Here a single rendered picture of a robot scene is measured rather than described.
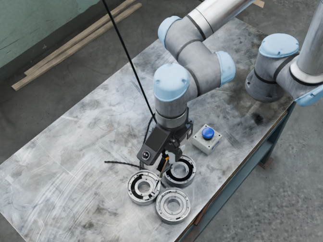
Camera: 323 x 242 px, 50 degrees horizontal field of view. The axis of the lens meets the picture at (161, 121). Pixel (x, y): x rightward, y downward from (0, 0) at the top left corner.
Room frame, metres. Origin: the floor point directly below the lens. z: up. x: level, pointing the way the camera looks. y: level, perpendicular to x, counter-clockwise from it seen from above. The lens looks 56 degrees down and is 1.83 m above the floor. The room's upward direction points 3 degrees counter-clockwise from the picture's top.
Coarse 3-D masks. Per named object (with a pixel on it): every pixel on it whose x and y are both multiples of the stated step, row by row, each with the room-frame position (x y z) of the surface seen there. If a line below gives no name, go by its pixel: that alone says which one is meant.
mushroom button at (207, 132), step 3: (204, 129) 0.60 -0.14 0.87; (207, 129) 0.60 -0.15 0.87; (210, 129) 0.60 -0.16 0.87; (204, 132) 0.59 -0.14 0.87; (207, 132) 0.58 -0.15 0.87; (210, 132) 0.58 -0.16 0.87; (213, 132) 0.59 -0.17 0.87; (204, 135) 0.57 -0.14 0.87; (207, 135) 0.57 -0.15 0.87; (210, 135) 0.57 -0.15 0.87; (213, 135) 0.58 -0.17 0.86
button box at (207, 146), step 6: (204, 126) 0.63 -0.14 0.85; (198, 132) 0.60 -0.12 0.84; (216, 132) 0.60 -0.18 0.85; (198, 138) 0.58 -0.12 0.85; (204, 138) 0.58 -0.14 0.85; (210, 138) 0.58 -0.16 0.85; (216, 138) 0.58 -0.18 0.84; (198, 144) 0.57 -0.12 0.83; (204, 144) 0.56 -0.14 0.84; (210, 144) 0.56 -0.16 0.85; (216, 144) 0.57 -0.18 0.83; (204, 150) 0.55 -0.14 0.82; (210, 150) 0.54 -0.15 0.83
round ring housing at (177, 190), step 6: (162, 192) 0.40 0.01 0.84; (168, 192) 0.41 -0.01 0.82; (174, 192) 0.40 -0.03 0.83; (180, 192) 0.40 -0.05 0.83; (168, 198) 0.38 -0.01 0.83; (174, 198) 0.38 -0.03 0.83; (186, 198) 0.38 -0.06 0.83; (156, 204) 0.36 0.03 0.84; (168, 204) 0.38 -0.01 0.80; (180, 204) 0.37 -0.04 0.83; (186, 204) 0.37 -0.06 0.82; (168, 210) 0.35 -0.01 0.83; (180, 210) 0.35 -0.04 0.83; (186, 210) 0.35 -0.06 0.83; (162, 216) 0.33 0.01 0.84; (186, 216) 0.33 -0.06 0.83; (168, 222) 0.31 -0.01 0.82; (174, 222) 0.31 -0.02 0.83; (180, 222) 0.31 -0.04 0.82
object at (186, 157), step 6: (186, 156) 0.52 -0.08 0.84; (180, 162) 0.50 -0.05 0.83; (192, 162) 0.50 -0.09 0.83; (174, 168) 0.49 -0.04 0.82; (186, 168) 0.48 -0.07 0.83; (174, 174) 0.46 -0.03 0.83; (186, 174) 0.46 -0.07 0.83; (192, 174) 0.46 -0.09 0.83; (168, 180) 0.44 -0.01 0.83; (186, 180) 0.44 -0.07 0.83; (192, 180) 0.44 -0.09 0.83; (180, 186) 0.43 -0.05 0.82
